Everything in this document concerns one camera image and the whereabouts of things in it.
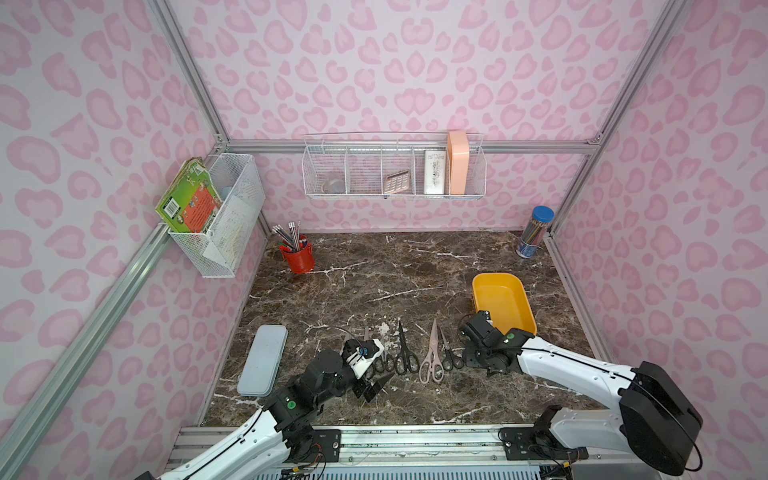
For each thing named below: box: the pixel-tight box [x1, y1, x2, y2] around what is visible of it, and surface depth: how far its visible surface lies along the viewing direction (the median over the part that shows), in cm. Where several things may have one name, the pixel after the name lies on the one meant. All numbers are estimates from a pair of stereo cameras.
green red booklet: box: [155, 157, 223, 233], surface depth 73 cm
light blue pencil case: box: [237, 324, 289, 397], surface depth 88 cm
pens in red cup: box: [272, 220, 307, 252], surface depth 106 cm
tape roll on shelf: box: [321, 178, 345, 194], surface depth 97 cm
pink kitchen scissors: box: [418, 318, 445, 384], surface depth 87 cm
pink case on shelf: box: [448, 130, 470, 195], surface depth 85 cm
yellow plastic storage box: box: [472, 273, 538, 336], surface depth 100 cm
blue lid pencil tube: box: [516, 205, 555, 259], surface depth 103 cm
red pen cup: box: [282, 242, 315, 274], surface depth 111 cm
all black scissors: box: [394, 320, 420, 376], surface depth 88 cm
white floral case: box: [424, 150, 446, 195], surface depth 95 cm
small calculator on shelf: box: [383, 170, 410, 194], surface depth 95 cm
